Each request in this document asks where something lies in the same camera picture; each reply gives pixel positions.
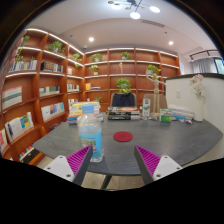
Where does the clear blue-capped water bottle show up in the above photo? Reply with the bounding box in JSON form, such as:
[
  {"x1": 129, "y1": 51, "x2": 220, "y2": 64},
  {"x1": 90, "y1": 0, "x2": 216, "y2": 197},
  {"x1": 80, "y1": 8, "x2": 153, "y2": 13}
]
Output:
[{"x1": 77, "y1": 103, "x2": 105, "y2": 163}]

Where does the tall green white carton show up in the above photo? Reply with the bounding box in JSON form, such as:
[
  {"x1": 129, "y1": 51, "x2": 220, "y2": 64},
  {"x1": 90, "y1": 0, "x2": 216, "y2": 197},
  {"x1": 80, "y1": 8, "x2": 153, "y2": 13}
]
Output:
[{"x1": 142, "y1": 98, "x2": 152, "y2": 118}]

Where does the colourful book stack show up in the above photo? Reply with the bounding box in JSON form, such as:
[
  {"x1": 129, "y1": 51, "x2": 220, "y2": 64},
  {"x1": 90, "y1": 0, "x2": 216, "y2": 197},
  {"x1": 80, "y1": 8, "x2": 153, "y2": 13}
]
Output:
[{"x1": 67, "y1": 100, "x2": 105, "y2": 126}]

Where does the black office chair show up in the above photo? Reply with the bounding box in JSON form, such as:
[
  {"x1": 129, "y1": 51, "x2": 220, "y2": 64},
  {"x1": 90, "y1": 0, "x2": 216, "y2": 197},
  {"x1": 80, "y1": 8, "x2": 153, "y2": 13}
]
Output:
[{"x1": 110, "y1": 91, "x2": 138, "y2": 108}]

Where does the small green white box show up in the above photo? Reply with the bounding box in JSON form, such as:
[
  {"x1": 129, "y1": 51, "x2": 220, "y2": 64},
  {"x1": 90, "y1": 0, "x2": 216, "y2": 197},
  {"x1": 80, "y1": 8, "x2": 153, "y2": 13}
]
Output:
[{"x1": 159, "y1": 108, "x2": 174, "y2": 123}]

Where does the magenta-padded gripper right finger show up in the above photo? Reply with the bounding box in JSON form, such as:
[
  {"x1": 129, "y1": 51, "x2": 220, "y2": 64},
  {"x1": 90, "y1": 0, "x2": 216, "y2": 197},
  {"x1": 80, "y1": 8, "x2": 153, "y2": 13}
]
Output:
[{"x1": 133, "y1": 144, "x2": 184, "y2": 185}]

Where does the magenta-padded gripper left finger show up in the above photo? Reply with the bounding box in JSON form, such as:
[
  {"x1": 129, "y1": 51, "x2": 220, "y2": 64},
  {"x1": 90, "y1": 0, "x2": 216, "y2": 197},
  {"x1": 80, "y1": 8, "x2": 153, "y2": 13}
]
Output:
[{"x1": 43, "y1": 144, "x2": 94, "y2": 187}]

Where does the branched ceiling lamp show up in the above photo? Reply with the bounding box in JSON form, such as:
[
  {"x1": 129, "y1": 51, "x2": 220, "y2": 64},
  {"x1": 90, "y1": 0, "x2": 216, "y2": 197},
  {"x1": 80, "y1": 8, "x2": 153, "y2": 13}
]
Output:
[{"x1": 107, "y1": 0, "x2": 162, "y2": 20}]

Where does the wooden artist mannequin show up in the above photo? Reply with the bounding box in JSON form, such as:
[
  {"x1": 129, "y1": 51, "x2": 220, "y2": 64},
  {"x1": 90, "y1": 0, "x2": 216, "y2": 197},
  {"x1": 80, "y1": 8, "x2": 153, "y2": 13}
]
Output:
[{"x1": 145, "y1": 72, "x2": 167, "y2": 118}]

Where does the dark book stack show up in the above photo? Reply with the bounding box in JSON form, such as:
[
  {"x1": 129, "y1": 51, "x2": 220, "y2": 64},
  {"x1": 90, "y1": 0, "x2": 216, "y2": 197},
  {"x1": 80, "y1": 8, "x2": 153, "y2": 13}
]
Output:
[{"x1": 105, "y1": 106, "x2": 142, "y2": 121}]

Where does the black track light rail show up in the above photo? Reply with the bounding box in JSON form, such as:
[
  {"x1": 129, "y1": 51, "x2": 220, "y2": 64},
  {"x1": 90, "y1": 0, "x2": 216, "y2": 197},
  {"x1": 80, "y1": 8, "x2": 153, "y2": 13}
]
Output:
[{"x1": 189, "y1": 49, "x2": 220, "y2": 62}]

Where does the white vase with flowers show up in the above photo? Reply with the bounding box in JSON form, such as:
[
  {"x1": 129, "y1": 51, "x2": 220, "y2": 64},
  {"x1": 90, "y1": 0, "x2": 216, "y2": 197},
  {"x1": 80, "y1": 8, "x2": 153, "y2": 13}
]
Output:
[{"x1": 189, "y1": 73, "x2": 206, "y2": 123}]

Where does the flat round red coaster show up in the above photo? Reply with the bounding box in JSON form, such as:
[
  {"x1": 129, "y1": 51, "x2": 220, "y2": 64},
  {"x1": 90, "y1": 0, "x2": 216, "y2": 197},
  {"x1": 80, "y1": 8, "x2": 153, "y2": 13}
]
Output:
[{"x1": 112, "y1": 130, "x2": 134, "y2": 143}]

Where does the wooden shelf unit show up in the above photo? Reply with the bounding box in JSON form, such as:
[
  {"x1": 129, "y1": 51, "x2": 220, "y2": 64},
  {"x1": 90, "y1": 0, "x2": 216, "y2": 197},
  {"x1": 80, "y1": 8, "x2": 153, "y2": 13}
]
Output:
[{"x1": 0, "y1": 27, "x2": 181, "y2": 166}]

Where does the grey curtain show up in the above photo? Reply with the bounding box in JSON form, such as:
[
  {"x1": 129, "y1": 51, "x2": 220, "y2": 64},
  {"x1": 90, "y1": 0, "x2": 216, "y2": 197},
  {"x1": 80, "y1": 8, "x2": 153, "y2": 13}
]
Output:
[{"x1": 191, "y1": 57, "x2": 218, "y2": 75}]

